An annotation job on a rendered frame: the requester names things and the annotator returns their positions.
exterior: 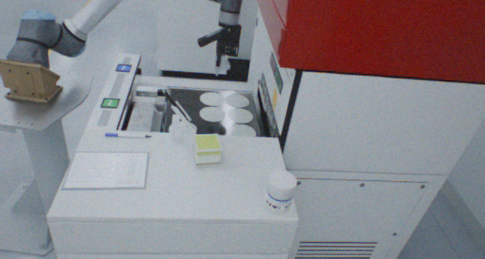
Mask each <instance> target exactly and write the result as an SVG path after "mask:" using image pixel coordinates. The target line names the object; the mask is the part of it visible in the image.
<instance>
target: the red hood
mask: <svg viewBox="0 0 485 259"><path fill-rule="evenodd" d="M256 1H257V3H258V7H259V10H260V12H261V16H262V20H263V22H264V25H265V28H267V31H268V35H269V38H270V41H271V44H272V46H273V49H274V54H275V56H276V58H277V62H278V65H279V67H280V68H290V69H303V70H324V71H335V72H346V73H366V74H377V75H388V76H409V77H420V78H431V79H441V80H452V81H463V82H473V83H485V0H256Z"/></svg>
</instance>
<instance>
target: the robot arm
mask: <svg viewBox="0 0 485 259"><path fill-rule="evenodd" d="M121 1H122V0H90V1H89V2H88V3H86V4H85V6H84V7H83V8H82V9H81V10H80V11H79V12H78V13H77V14H76V15H75V16H74V17H73V18H71V19H65V20H64V22H63V23H62V24H59V23H56V22H55V20H56V16H55V15H53V14H51V13H49V12H46V11H40V10H33V9H29V10H25V11H24V12H23V15H22V18H21V22H20V28H19V31H18V34H17V41H16V44H15V45H14V46H13V47H12V49H11V50H10V52H9V53H8V55H7V57H6V60H12V61H22V62H28V63H34V64H41V65H42V66H43V67H46V68H47V69H49V70H50V62H49V49H51V51H54V52H56V53H58V54H60V55H62V56H66V57H68V58H75V57H78V56H80V55H81V54H82V53H83V52H84V51H85V47H86V46H87V40H88V33H89V32H90V31H92V30H93V29H94V28H95V27H96V26H97V25H98V24H99V23H100V22H101V21H103V19H104V18H105V17H106V16H107V15H108V14H109V13H110V12H111V11H112V10H113V9H114V8H115V7H117V6H118V4H119V3H120V2H121ZM210 1H213V2H217V3H220V11H219V17H218V26H219V27H223V28H221V29H219V30H215V31H214V32H212V33H209V35H207V36H202V37H200V38H198V40H197V42H198V44H199V47H203V46H207V45H208V44H210V43H212V42H214V41H216V40H217V42H216V55H215V63H214V73H215V75H216V76H217V74H218V71H220V70H229V69H230V62H229V61H228V60H226V55H227V56H233V57H238V53H239V41H240V36H241V30H242V27H241V25H239V16H240V11H241V6H242V0H210ZM229 29H230V30H229ZM237 47H238V52H237V53H236V49H237Z"/></svg>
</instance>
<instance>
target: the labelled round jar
mask: <svg viewBox="0 0 485 259"><path fill-rule="evenodd" d="M295 187H296V178H295V177H294V176H293V175H292V174H291V173H289V172H287V171H286V170H275V171H274V172H273V173H272V174H271V175H270V179H269V183H268V189H266V193H265V196H264V206H265V207H266V208H267V209H268V210H269V211H271V212H274V213H276V214H282V213H285V212H287V211H288V210H289V206H290V204H291V201H292V198H293V193H294V190H295Z"/></svg>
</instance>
